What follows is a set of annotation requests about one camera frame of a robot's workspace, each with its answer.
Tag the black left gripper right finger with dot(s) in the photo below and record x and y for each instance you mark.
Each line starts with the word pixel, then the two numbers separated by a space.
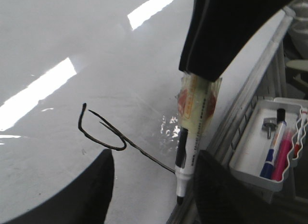
pixel 218 31

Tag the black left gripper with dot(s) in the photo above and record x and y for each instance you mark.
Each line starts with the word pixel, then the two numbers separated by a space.
pixel 222 199

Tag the white black whiteboard marker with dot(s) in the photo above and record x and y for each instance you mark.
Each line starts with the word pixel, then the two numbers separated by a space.
pixel 196 105

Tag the red white marker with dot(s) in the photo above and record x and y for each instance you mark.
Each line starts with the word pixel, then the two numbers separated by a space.
pixel 304 114

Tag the pink marker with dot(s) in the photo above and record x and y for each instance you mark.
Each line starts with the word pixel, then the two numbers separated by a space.
pixel 281 161

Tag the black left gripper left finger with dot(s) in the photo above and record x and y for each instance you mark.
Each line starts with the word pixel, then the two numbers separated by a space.
pixel 84 200

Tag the white whiteboard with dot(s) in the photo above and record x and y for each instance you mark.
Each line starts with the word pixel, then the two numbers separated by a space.
pixel 120 57

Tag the grey metal bolt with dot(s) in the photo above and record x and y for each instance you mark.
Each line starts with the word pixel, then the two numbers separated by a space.
pixel 269 124

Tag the white plastic marker tray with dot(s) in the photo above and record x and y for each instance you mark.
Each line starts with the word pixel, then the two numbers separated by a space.
pixel 250 154

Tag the blue white marker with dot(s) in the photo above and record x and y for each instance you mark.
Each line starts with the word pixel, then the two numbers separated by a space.
pixel 269 163

